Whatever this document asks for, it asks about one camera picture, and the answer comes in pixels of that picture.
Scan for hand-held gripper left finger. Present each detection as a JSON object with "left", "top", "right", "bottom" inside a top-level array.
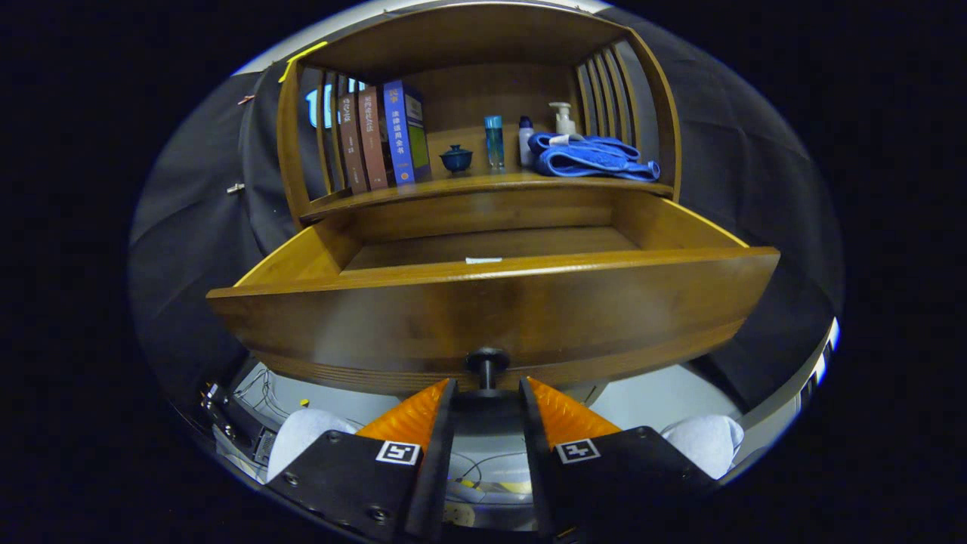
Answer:
[{"left": 266, "top": 378, "right": 459, "bottom": 541}]

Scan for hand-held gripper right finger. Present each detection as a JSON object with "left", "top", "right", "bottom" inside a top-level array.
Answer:
[{"left": 518, "top": 376, "right": 718, "bottom": 539}]

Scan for wooden drawer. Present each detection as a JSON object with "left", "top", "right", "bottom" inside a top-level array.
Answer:
[{"left": 206, "top": 187, "right": 781, "bottom": 397}]

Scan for wooden countertop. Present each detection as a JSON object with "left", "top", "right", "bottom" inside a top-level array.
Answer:
[{"left": 301, "top": 168, "right": 675, "bottom": 224}]

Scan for wooden cabinet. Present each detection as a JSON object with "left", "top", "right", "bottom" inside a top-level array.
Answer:
[{"left": 206, "top": 0, "right": 781, "bottom": 405}]

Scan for blue folded towel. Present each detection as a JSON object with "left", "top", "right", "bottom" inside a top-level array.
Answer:
[{"left": 527, "top": 132, "right": 661, "bottom": 183}]

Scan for teal clear bottle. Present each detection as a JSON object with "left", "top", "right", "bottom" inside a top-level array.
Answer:
[{"left": 484, "top": 115, "right": 505, "bottom": 169}]

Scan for blue book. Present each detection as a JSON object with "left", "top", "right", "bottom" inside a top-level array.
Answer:
[{"left": 382, "top": 80, "right": 433, "bottom": 187}]

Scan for brown book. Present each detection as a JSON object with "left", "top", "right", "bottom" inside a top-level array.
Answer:
[
  {"left": 357, "top": 85, "right": 390, "bottom": 191},
  {"left": 336, "top": 93, "right": 369, "bottom": 194}
]

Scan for black backdrop cloth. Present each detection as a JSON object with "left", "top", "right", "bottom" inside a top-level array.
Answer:
[{"left": 128, "top": 8, "right": 843, "bottom": 424}]

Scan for thin grey cables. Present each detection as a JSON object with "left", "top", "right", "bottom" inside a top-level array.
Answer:
[{"left": 233, "top": 365, "right": 303, "bottom": 424}]

